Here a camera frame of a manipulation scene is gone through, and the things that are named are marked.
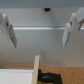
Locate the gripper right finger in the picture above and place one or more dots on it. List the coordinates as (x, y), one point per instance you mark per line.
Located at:
(69, 29)

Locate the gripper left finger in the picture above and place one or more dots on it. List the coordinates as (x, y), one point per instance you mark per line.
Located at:
(8, 30)

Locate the white cabinet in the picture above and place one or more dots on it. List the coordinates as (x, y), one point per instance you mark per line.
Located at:
(40, 40)

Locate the white sliding door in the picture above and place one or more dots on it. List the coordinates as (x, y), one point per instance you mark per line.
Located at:
(16, 76)

